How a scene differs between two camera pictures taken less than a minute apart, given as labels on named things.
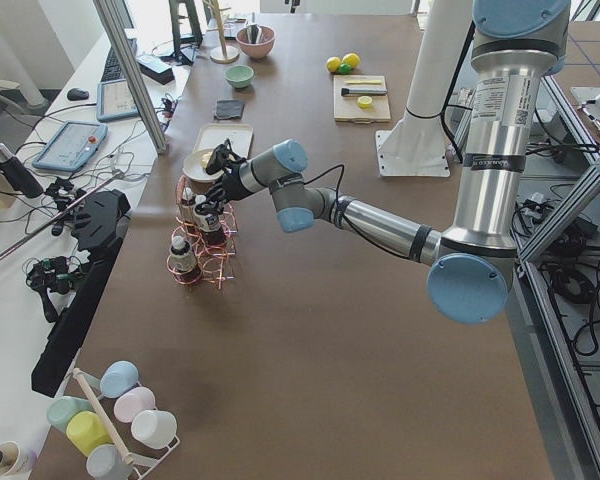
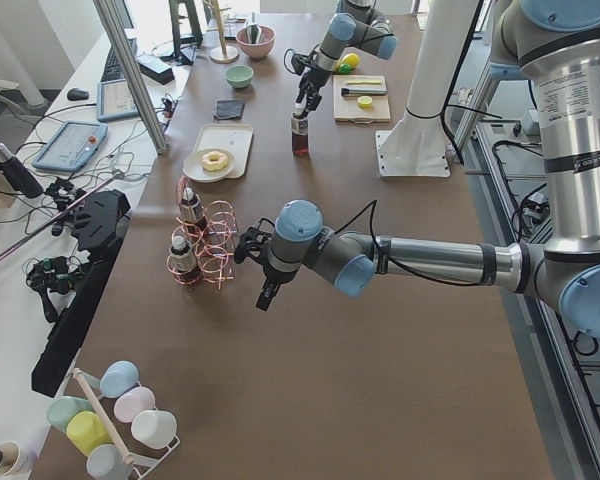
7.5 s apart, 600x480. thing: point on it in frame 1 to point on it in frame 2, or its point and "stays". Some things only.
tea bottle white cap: x=209 y=225 to x=300 y=123
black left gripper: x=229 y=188 to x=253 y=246
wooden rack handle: x=104 y=417 stays
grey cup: x=104 y=462 stays
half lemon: x=364 y=102 stays
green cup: x=62 y=409 stays
